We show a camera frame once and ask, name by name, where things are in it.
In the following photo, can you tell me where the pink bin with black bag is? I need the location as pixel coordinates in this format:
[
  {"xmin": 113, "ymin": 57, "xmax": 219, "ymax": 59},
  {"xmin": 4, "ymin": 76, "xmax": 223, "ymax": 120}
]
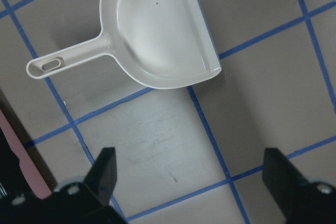
[{"xmin": 0, "ymin": 87, "xmax": 57, "ymax": 200}]

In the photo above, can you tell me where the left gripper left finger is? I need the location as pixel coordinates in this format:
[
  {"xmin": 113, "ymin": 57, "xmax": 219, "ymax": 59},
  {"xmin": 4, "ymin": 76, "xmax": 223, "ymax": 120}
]
[{"xmin": 83, "ymin": 147, "xmax": 117, "ymax": 206}]

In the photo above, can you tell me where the beige plastic dustpan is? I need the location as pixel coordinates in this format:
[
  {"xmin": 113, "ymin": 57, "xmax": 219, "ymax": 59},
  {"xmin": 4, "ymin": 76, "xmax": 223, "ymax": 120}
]
[{"xmin": 26, "ymin": 0, "xmax": 222, "ymax": 89}]

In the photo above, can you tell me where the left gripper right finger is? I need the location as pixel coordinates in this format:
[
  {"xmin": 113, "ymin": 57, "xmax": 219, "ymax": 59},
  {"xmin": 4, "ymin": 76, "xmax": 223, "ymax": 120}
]
[{"xmin": 262, "ymin": 147, "xmax": 309, "ymax": 219}]

